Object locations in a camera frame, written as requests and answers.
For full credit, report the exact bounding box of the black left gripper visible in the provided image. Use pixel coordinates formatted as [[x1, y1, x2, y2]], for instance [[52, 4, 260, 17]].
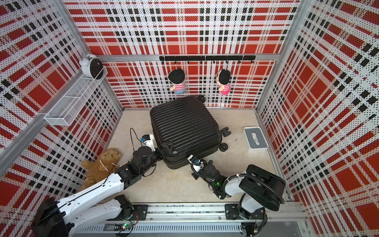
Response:
[[142, 143, 175, 175]]

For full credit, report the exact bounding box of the black ribbed hard suitcase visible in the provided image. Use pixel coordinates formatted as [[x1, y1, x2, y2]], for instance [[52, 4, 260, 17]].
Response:
[[150, 95, 231, 169]]

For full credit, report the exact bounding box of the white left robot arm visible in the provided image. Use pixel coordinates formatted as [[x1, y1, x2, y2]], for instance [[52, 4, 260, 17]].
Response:
[[31, 146, 164, 237]]

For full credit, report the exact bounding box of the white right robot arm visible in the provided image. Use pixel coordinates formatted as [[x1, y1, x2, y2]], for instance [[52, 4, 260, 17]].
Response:
[[189, 159, 285, 220]]

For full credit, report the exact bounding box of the white grey tissue box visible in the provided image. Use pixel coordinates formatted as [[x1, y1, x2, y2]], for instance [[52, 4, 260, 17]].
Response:
[[243, 126, 268, 154]]

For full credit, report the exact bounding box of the doll with blue shorts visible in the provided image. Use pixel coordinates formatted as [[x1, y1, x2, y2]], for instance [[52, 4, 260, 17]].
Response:
[[168, 68, 186, 94]]

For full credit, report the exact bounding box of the brown teddy bear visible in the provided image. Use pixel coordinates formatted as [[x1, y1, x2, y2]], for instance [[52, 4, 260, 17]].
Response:
[[80, 149, 121, 191]]

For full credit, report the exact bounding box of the green circuit board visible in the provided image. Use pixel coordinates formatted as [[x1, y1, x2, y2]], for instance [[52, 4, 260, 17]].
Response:
[[114, 220, 134, 234]]

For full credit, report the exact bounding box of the doll with pink skirt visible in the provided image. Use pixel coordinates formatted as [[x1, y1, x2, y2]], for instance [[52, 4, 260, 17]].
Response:
[[216, 69, 231, 95]]

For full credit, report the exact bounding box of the white alarm clock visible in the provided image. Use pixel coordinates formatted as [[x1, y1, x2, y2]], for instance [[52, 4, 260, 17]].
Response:
[[79, 54, 104, 80]]

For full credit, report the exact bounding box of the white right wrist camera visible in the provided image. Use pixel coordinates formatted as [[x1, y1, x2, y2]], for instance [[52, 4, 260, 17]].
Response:
[[187, 155, 204, 171]]

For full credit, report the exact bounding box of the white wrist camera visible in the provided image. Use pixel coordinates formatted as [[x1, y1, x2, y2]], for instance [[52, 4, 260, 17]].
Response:
[[187, 155, 204, 171], [141, 134, 156, 152]]

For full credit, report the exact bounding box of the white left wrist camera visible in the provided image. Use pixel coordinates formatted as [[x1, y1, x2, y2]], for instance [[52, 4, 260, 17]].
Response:
[[141, 134, 156, 152]]

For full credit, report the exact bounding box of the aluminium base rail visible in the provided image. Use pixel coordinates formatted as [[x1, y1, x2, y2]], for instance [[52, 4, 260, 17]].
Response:
[[78, 201, 312, 237]]

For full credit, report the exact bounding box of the white wire mesh shelf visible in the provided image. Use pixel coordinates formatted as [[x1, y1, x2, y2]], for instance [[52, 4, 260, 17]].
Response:
[[44, 66, 108, 126]]

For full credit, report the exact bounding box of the black wall hook rail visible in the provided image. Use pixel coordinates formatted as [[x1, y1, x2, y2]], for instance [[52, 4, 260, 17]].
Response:
[[159, 55, 256, 62]]

